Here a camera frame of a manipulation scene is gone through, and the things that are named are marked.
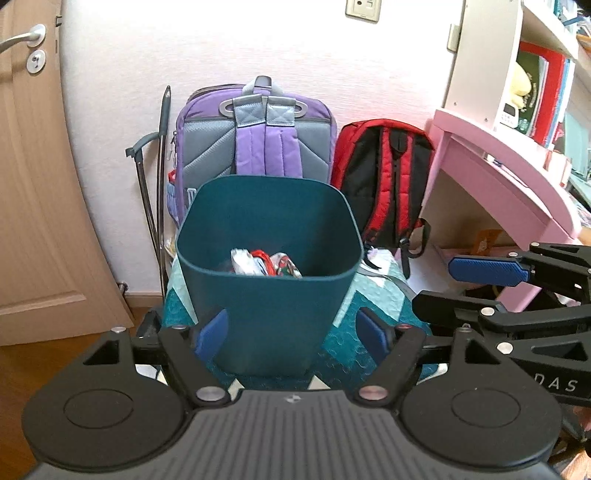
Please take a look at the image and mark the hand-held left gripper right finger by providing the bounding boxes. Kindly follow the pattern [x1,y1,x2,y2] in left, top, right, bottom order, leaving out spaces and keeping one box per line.
[357,306,509,408]

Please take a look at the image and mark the pink desk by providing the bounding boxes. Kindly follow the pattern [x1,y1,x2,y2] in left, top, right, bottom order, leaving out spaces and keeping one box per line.
[418,108,591,315]

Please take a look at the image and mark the small cardboard box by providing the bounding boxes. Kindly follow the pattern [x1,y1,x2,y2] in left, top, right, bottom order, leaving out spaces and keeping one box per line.
[475,228,498,253]

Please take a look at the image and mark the silver door handle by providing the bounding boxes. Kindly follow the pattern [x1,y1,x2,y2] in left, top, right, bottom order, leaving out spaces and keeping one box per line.
[0,24,47,55]

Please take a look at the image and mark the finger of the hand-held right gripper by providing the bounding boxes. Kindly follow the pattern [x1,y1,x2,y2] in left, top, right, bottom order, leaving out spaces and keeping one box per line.
[447,242,591,297]
[412,290,591,357]

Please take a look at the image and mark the teal patchwork quilt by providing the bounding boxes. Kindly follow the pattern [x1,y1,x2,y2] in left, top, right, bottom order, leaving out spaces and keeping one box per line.
[157,247,441,394]

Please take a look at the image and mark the red black backpack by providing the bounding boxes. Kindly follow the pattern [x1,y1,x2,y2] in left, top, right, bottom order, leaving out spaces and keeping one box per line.
[329,119,436,280]

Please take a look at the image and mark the colourful printed wrapper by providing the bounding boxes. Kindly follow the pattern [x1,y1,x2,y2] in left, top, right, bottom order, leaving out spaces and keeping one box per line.
[269,253,304,279]

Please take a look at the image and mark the wall socket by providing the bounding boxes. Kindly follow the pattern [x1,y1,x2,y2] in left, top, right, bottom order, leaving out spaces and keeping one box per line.
[345,0,383,22]

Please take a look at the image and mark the teal plastic bin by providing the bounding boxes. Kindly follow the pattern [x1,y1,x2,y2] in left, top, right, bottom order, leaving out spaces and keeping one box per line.
[175,174,363,377]

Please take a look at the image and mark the row of books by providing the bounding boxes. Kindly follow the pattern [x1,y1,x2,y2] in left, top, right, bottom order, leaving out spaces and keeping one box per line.
[516,41,579,145]
[547,0,591,51]

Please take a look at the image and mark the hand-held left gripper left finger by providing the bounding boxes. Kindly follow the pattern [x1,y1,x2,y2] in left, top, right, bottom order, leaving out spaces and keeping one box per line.
[83,308,232,408]

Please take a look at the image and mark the purple grey backpack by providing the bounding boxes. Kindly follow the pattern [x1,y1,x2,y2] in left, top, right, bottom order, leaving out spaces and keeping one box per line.
[165,76,338,232]

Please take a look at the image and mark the white shelf unit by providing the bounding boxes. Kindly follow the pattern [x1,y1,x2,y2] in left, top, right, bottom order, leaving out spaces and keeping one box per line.
[441,0,591,148]

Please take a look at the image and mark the yellow plush toy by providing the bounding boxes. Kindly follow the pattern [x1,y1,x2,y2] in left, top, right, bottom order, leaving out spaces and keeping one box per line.
[510,60,533,98]

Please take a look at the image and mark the thin black pole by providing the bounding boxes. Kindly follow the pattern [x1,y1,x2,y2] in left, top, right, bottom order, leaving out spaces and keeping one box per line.
[156,85,173,300]

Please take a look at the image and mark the wooden door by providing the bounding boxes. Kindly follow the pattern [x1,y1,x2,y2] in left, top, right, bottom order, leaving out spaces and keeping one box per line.
[0,0,136,347]

